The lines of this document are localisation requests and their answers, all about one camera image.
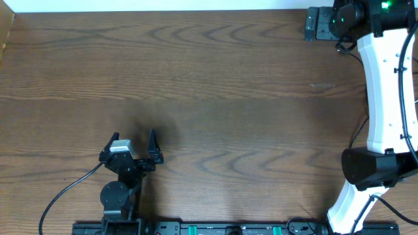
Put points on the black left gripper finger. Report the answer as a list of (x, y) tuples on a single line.
[(154, 150), (105, 154)]

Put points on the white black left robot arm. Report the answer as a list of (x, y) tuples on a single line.
[(121, 198)]

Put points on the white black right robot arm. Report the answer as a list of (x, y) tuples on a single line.
[(383, 32)]

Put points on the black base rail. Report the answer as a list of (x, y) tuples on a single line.
[(238, 228)]

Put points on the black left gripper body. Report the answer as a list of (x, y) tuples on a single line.
[(143, 166)]

